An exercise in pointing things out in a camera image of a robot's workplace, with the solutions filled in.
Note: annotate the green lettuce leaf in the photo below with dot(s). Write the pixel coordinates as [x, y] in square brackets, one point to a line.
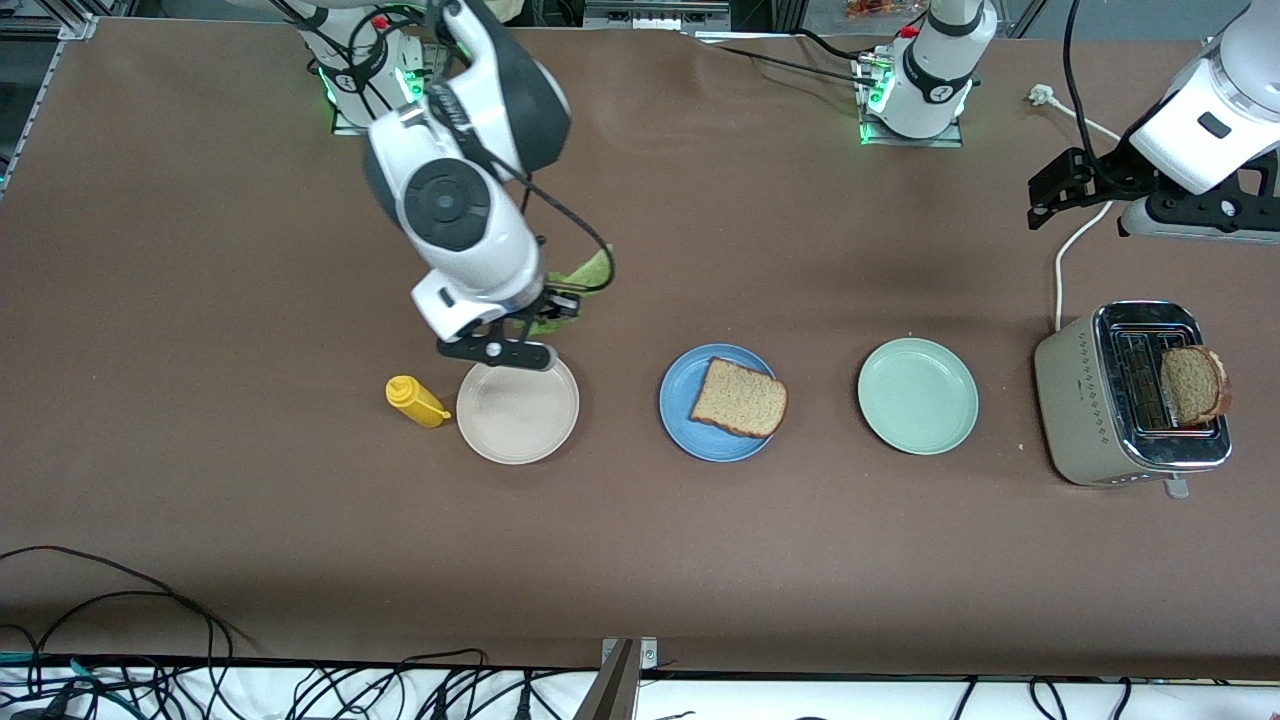
[590, 272]

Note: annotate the yellow mustard squeeze bottle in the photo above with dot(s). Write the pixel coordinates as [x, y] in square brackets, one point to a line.
[412, 400]

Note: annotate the brown bread slice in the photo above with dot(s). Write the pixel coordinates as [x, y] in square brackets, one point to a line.
[1195, 385]
[738, 398]

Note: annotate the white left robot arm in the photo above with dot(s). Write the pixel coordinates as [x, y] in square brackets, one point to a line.
[930, 70]

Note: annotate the beige round plate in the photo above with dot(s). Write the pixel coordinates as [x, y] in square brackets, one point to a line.
[517, 415]

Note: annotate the blue round plate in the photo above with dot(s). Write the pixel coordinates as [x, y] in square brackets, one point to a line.
[690, 430]

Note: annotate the mint green round plate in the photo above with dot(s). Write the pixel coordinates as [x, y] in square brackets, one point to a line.
[918, 396]

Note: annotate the beige chrome toaster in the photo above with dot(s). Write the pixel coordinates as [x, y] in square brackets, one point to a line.
[1075, 410]

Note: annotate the orange snack packet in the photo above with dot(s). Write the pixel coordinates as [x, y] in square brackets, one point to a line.
[875, 8]

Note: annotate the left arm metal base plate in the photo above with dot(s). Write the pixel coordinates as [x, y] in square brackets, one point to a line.
[950, 141]

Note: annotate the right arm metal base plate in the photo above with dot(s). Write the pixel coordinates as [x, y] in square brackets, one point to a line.
[345, 128]

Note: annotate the grey metal table bracket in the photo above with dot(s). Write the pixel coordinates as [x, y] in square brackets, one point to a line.
[615, 690]

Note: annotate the aluminium frame rail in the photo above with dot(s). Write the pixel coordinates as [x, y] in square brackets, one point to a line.
[82, 22]

